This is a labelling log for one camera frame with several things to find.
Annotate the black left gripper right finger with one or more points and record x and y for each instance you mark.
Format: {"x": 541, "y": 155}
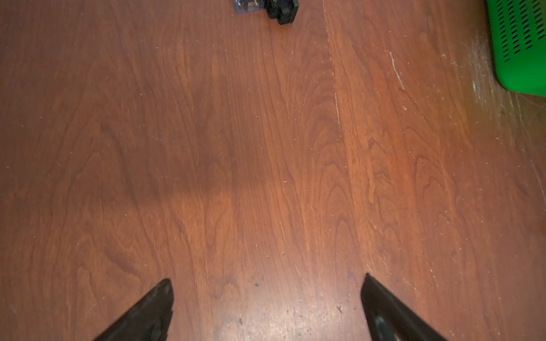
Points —
{"x": 388, "y": 318}

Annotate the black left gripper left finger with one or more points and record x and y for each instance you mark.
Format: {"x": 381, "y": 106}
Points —
{"x": 148, "y": 319}

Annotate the green plastic basket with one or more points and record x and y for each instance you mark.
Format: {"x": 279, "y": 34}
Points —
{"x": 518, "y": 40}

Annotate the small black relay component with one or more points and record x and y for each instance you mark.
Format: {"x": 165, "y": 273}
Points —
{"x": 284, "y": 11}

